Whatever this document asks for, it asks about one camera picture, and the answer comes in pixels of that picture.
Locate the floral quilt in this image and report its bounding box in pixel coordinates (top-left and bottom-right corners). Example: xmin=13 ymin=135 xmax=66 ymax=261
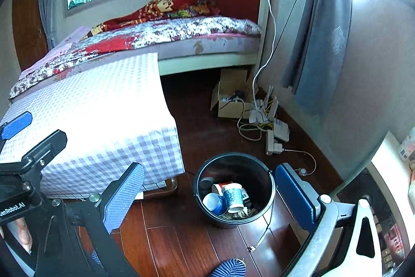
xmin=10 ymin=16 xmax=262 ymax=96

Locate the purple checked tablecloth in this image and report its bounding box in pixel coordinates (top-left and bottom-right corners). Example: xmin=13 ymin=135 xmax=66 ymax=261
xmin=0 ymin=52 xmax=185 ymax=200

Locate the long white cable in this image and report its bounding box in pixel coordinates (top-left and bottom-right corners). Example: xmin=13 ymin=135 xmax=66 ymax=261
xmin=251 ymin=0 xmax=277 ymax=122

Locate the blue striped sock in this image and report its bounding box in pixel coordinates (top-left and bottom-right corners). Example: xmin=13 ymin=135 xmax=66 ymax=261
xmin=90 ymin=249 xmax=105 ymax=268
xmin=209 ymin=258 xmax=247 ymax=277

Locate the large grey curtain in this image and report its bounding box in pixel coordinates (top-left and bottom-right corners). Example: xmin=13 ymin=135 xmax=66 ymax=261
xmin=281 ymin=0 xmax=354 ymax=117

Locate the open cardboard box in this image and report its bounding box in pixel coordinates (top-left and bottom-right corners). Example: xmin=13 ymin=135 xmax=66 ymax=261
xmin=210 ymin=68 xmax=257 ymax=119

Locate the black plastic bucket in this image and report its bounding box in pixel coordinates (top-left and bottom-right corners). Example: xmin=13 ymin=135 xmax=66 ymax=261
xmin=193 ymin=152 xmax=277 ymax=252

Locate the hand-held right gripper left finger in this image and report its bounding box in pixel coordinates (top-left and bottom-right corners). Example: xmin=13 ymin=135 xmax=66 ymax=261
xmin=36 ymin=162 xmax=145 ymax=277

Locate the bed with purple mattress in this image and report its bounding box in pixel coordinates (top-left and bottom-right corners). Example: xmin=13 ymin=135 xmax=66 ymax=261
xmin=8 ymin=16 xmax=272 ymax=103

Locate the pink bed sheet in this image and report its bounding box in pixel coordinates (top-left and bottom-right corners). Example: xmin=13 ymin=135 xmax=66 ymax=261
xmin=19 ymin=25 xmax=93 ymax=80

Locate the white adapter box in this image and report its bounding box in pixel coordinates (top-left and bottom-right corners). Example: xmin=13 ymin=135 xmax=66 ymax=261
xmin=274 ymin=118 xmax=290 ymax=143

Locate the thin white floor cable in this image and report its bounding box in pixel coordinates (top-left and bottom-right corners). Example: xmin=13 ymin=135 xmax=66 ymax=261
xmin=281 ymin=148 xmax=317 ymax=176

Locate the red printed blanket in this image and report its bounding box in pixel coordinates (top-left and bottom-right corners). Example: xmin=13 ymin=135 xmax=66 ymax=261
xmin=87 ymin=0 xmax=222 ymax=33

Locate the white power strip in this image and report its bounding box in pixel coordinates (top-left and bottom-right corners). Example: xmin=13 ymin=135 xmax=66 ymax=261
xmin=266 ymin=129 xmax=285 ymax=156

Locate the person's left hand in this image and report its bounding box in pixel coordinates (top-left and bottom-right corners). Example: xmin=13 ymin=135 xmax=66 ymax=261
xmin=15 ymin=219 xmax=33 ymax=254

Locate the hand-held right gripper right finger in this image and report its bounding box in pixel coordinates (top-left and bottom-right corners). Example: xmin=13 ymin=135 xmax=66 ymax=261
xmin=275 ymin=162 xmax=386 ymax=277

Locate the white router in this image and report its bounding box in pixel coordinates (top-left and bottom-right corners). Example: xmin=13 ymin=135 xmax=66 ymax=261
xmin=248 ymin=85 xmax=280 ymax=124

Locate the red paper cup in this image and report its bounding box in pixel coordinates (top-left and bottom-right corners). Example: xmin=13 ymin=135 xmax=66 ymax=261
xmin=211 ymin=182 xmax=233 ymax=197

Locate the blue patterned paper cup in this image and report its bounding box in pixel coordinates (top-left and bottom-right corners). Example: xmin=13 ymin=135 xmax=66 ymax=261
xmin=223 ymin=183 xmax=245 ymax=214

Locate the brown wooden door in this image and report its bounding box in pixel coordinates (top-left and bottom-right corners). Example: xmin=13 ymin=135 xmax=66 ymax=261
xmin=11 ymin=0 xmax=50 ymax=70

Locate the black box with knob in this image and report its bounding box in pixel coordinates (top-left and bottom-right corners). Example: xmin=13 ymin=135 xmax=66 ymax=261
xmin=337 ymin=166 xmax=410 ymax=265

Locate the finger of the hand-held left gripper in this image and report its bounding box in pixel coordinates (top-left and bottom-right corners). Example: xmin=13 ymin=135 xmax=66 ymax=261
xmin=21 ymin=130 xmax=67 ymax=174
xmin=0 ymin=111 xmax=33 ymax=141

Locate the thin black cable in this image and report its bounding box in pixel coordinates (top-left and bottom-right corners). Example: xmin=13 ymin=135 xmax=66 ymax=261
xmin=259 ymin=0 xmax=312 ymax=70

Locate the white side cabinet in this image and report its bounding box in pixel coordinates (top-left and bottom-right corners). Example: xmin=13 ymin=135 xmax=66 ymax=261
xmin=369 ymin=130 xmax=415 ymax=200

